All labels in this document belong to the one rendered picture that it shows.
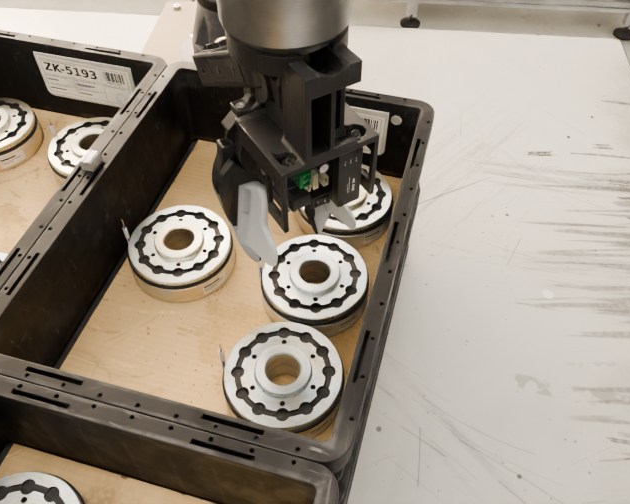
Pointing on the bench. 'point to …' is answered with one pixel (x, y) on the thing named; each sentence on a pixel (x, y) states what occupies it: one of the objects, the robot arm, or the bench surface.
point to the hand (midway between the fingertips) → (282, 229)
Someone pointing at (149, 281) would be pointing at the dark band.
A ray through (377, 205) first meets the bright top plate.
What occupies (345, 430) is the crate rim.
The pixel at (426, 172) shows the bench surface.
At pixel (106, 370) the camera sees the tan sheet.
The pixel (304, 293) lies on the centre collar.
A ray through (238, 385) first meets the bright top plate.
